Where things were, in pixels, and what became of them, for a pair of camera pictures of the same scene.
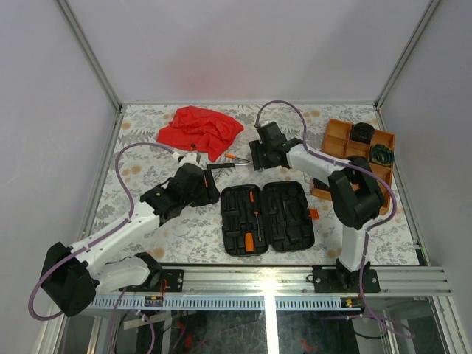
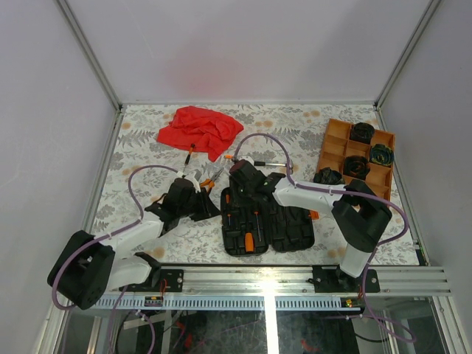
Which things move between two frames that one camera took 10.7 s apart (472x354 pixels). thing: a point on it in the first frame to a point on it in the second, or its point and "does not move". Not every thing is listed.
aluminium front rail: x=395 y=281 does not move
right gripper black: x=257 y=148 to x=234 y=185
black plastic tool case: x=275 y=216 does not move
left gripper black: x=211 y=194 to x=209 y=209
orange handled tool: x=249 y=244 does not move
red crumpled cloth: x=200 y=129 does not move
